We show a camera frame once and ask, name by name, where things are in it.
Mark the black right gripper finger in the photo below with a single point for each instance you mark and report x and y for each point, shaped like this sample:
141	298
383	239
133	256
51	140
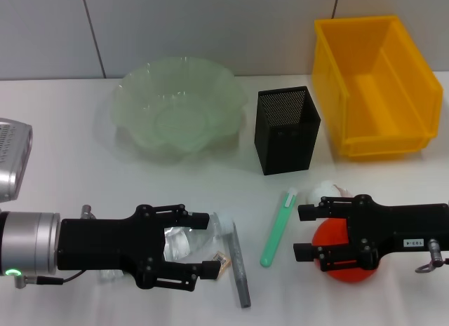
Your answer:
305	252
308	212

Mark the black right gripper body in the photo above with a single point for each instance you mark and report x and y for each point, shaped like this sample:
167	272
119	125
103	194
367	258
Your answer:
393	228

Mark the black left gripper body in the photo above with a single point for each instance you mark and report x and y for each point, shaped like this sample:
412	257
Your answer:
98	242

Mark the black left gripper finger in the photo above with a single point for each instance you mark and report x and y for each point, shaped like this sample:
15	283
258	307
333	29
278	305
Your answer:
200	221
210	270

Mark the clear bottle with green label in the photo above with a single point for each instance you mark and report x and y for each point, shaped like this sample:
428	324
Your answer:
182	242

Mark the white paper ball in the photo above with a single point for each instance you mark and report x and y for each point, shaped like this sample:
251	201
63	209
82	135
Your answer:
328	189

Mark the orange toy fruit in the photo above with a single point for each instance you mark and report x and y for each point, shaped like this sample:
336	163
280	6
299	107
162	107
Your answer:
331	233

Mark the beige eraser with barcode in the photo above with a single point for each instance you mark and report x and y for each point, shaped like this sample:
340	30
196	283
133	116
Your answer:
223	260

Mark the grey glitter pen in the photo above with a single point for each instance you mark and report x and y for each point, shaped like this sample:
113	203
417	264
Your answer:
238	266

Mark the black mesh pen holder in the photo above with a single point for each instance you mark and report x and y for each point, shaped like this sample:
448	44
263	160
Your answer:
287	150

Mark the translucent green fruit bowl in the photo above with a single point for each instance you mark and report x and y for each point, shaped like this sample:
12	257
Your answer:
168	108

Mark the silver plug on left gripper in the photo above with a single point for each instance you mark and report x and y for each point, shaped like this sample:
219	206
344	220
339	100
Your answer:
88	212

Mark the yellow plastic bin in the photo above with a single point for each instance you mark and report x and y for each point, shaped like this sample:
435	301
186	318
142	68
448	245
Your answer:
379	136

